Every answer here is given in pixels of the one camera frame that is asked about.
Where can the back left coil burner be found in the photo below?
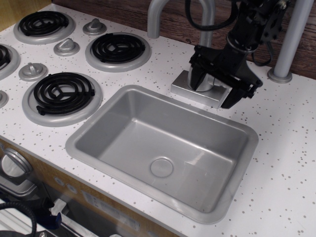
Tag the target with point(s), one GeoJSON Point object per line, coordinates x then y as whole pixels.
{"type": "Point", "coordinates": [44, 27]}

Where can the silver stove knob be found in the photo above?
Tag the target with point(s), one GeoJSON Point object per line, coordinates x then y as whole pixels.
{"type": "Point", "coordinates": [66, 48]}
{"type": "Point", "coordinates": [33, 72]}
{"type": "Point", "coordinates": [94, 27]}

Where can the left edge coil burner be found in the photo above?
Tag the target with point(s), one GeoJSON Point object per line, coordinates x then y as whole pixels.
{"type": "Point", "coordinates": [9, 60]}

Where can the silver stove knob middle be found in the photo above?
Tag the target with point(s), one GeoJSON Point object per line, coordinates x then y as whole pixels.
{"type": "Point", "coordinates": [66, 48]}

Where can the grey sink basin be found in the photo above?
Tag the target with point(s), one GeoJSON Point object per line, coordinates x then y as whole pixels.
{"type": "Point", "coordinates": [209, 153]}

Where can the back right coil burner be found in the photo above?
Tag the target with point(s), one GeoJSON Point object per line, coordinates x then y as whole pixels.
{"type": "Point", "coordinates": [117, 52]}

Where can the silver oven dial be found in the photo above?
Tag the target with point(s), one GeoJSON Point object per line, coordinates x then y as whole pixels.
{"type": "Point", "coordinates": [14, 166]}

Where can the silver stove knob left edge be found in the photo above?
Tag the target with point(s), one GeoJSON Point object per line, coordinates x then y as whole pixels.
{"type": "Point", "coordinates": [3, 98]}

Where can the silver stove knob front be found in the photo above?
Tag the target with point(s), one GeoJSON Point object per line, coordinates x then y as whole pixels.
{"type": "Point", "coordinates": [33, 72]}

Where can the front right coil burner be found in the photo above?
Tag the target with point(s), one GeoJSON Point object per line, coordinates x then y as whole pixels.
{"type": "Point", "coordinates": [62, 99]}

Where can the round sink drain plug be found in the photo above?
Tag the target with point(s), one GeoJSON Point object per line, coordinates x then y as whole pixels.
{"type": "Point", "coordinates": [161, 167]}

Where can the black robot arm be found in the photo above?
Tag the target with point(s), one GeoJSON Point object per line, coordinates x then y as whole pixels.
{"type": "Point", "coordinates": [257, 22]}

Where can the silver faucet lever handle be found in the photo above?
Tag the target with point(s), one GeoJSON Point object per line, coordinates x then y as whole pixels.
{"type": "Point", "coordinates": [214, 81]}

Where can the silver faucet with base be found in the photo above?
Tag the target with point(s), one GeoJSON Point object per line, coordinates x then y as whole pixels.
{"type": "Point", "coordinates": [194, 84]}

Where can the silver stove knob back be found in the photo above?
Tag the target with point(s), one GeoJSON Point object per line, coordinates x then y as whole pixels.
{"type": "Point", "coordinates": [94, 27]}

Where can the grey vertical pole with base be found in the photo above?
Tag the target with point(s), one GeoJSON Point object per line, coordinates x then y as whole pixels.
{"type": "Point", "coordinates": [281, 72]}

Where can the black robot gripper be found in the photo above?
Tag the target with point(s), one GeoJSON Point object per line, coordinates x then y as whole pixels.
{"type": "Point", "coordinates": [229, 66]}

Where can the silver oven door handle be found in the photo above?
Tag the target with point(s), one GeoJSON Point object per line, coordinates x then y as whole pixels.
{"type": "Point", "coordinates": [23, 190]}

